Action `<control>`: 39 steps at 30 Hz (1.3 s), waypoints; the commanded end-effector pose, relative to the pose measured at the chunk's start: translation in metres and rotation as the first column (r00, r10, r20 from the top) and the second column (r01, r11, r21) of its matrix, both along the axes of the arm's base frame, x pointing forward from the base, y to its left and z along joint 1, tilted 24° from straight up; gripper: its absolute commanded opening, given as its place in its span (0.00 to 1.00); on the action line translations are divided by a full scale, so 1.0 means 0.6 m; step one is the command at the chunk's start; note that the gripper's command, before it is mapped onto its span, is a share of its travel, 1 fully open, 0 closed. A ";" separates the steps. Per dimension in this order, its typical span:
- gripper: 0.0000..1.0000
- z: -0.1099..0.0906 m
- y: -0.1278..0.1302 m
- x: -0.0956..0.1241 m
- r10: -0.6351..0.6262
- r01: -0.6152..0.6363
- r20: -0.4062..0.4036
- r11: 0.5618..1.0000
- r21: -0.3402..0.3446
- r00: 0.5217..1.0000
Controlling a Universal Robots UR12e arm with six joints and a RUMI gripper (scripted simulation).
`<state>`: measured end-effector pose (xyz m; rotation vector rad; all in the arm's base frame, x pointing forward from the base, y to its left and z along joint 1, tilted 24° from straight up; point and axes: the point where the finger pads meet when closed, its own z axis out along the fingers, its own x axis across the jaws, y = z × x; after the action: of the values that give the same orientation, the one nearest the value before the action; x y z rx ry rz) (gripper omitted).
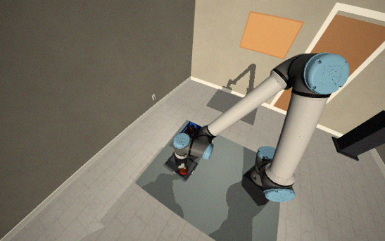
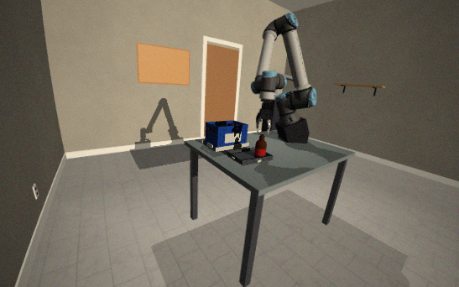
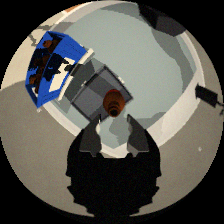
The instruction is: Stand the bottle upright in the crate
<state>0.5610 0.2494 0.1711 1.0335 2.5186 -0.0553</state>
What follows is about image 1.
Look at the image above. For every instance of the brown bottle with red label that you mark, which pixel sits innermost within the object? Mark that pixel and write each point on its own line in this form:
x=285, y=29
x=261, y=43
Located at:
x=184, y=171

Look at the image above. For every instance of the blue divided crate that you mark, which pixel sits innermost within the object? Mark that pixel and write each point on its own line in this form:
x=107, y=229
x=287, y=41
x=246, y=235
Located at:
x=195, y=127

